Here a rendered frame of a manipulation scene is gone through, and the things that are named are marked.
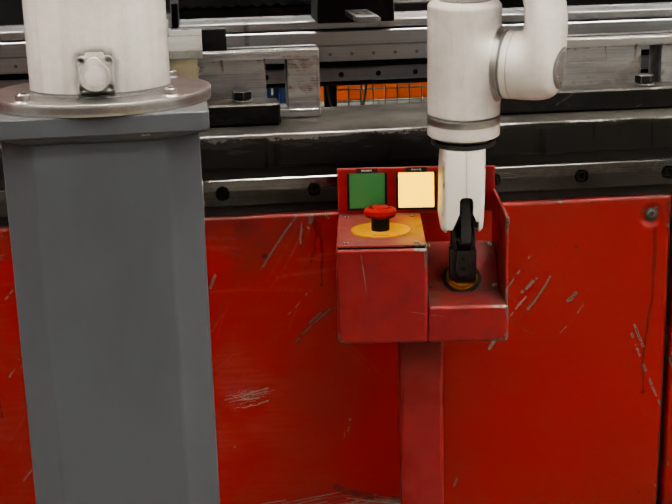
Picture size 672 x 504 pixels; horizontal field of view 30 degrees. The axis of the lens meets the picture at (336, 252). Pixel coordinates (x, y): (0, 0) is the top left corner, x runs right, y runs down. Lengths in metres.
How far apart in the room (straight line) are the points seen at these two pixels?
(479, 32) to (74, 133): 0.54
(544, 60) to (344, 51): 0.68
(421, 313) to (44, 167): 0.58
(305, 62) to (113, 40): 0.73
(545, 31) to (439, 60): 0.12
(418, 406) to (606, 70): 0.58
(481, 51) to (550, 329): 0.51
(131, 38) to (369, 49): 1.00
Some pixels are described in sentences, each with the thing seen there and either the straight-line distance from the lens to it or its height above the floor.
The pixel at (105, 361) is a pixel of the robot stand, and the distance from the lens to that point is 1.09.
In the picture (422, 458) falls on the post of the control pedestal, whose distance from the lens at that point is 1.60.
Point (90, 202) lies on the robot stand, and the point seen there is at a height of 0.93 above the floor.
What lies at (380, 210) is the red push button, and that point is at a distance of 1.49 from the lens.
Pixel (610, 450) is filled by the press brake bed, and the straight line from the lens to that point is 1.87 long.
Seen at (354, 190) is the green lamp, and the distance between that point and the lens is 1.58.
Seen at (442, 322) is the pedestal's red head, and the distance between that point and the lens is 1.47.
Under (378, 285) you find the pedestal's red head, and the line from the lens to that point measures 1.46.
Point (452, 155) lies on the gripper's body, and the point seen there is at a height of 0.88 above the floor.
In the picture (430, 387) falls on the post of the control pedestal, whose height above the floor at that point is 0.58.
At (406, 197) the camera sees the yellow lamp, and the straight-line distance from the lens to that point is 1.59.
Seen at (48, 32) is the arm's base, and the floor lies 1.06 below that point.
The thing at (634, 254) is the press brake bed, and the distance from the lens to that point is 1.78.
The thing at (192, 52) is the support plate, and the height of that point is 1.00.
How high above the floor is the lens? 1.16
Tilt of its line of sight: 15 degrees down
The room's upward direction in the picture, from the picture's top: 2 degrees counter-clockwise
